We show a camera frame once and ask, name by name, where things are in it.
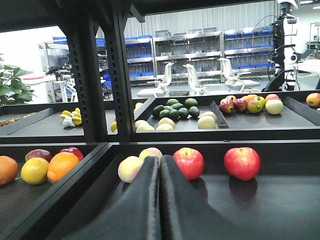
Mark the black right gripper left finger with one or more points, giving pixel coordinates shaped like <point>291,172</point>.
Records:
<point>127,212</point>

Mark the pale green pear front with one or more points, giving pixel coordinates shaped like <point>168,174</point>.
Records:
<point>206,122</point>

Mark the pale green pear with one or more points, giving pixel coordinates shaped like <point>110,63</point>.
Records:
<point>211,114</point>
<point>206,122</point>

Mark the round orange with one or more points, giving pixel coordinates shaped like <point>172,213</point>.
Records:
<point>60,165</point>

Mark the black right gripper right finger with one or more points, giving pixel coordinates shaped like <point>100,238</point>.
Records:
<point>216,206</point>

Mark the pale green pear back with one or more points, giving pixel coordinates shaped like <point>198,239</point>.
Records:
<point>211,114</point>

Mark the green potted plant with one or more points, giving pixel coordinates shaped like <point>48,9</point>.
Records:
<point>12,89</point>

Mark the pale peach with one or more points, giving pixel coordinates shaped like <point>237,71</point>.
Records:
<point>129,168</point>
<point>150,152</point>

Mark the white garlic bulb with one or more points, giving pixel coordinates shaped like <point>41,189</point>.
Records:
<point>68,122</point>

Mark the small red apple back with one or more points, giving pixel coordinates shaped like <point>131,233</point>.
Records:
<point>39,153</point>

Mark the pale peach back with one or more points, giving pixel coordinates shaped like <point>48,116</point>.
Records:
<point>150,152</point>

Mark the yellow round fruit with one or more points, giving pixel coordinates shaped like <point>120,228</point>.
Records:
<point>35,171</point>

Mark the bright red apple left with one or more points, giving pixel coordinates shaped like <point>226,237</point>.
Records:
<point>190,161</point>

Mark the black wooden produce stand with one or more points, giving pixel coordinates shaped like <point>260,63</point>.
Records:
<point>289,173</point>

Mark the bright red apple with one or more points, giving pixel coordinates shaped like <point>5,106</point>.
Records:
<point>243,163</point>
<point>190,161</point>

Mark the orange with stem nub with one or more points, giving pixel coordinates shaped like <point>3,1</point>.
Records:
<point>8,170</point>

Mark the cherry tomato pile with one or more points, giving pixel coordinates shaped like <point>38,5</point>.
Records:
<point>15,119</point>

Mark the pale peach front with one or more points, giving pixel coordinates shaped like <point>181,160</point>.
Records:
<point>129,168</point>

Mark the bright red apple right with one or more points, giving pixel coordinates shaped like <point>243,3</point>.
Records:
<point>243,163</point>

